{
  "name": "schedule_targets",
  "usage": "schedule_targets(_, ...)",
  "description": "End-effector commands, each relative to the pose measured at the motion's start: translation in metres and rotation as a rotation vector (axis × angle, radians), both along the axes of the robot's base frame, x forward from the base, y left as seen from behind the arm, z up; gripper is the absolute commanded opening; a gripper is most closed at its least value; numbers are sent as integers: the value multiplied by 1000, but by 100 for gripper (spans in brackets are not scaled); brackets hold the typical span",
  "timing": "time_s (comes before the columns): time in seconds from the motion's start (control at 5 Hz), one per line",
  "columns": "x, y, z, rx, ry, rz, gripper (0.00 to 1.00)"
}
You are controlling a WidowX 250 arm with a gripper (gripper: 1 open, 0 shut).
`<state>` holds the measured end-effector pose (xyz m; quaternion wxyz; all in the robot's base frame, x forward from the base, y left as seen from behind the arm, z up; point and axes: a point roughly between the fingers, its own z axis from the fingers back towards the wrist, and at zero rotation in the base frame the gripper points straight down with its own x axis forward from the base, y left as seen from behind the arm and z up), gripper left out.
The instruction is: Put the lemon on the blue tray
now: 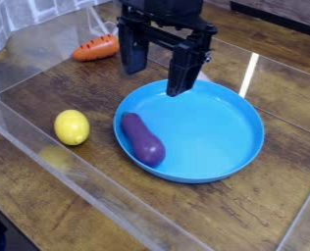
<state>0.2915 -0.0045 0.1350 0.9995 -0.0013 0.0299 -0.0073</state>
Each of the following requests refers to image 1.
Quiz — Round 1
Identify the purple toy eggplant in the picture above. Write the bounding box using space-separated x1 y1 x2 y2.
121 113 165 167

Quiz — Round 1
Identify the blue round plastic tray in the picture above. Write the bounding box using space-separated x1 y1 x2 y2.
113 79 266 183

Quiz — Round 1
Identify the yellow toy lemon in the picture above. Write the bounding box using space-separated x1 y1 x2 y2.
54 110 90 145

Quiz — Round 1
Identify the clear acrylic enclosure wall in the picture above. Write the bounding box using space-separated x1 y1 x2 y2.
0 3 310 251

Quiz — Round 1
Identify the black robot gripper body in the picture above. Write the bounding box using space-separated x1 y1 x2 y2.
118 0 218 46

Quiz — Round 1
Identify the white grid curtain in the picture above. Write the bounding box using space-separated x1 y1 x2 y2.
0 0 109 50

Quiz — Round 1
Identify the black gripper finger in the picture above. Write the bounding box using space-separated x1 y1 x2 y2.
167 36 212 97
118 22 151 75

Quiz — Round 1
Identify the orange toy carrot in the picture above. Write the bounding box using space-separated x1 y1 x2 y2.
73 34 120 62

